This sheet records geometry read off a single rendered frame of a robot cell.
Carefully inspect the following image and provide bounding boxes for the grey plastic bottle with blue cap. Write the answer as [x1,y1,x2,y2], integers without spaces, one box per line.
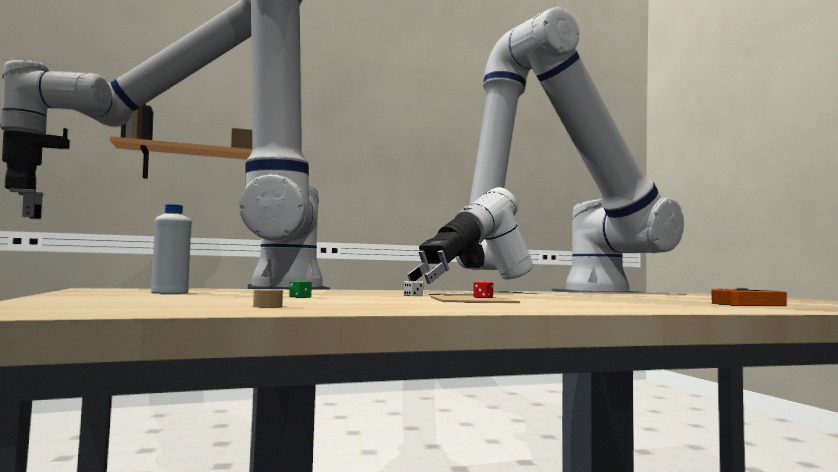
[151,204,192,294]

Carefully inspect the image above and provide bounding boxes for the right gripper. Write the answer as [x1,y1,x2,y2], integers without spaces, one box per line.
[0,111,70,219]

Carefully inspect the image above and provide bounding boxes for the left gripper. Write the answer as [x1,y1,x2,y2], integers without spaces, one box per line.
[407,205,493,284]

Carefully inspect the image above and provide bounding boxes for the brown cylinder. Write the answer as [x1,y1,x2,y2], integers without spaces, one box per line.
[253,289,283,308]

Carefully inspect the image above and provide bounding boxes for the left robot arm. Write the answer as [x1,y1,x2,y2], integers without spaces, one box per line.
[456,7,684,292]

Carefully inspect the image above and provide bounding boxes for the green die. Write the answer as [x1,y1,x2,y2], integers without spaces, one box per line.
[289,281,312,298]

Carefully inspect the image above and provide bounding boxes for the brown square mat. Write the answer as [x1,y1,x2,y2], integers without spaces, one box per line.
[431,296,520,303]

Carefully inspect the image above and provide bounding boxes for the red die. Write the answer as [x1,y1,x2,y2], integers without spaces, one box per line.
[473,282,493,298]

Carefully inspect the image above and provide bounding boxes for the orange digital multimeter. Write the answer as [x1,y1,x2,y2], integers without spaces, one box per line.
[712,288,787,306]

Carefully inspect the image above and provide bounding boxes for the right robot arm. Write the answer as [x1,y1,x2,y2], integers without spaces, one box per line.
[1,0,322,287]

